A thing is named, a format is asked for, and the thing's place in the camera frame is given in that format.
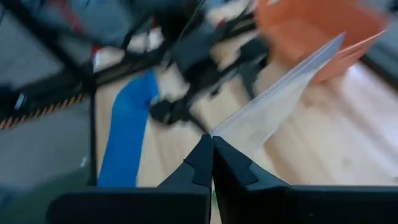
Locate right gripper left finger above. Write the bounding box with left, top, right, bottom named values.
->
left=45, top=134, right=215, bottom=224

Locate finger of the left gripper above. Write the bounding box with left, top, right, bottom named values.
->
left=241, top=62, right=261, bottom=100
left=186, top=114, right=209, bottom=134

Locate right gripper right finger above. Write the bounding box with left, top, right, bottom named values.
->
left=213, top=136, right=398, bottom=224

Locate clear plastic bag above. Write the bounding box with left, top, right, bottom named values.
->
left=211, top=32, right=346, bottom=156

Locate blue elastic bandage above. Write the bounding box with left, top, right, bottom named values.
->
left=98, top=70, right=159, bottom=187

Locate orange plastic bin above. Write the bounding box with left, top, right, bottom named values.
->
left=254, top=0, right=389, bottom=85

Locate black platform with hazard stripes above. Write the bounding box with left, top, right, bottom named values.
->
left=0, top=70, right=86, bottom=131

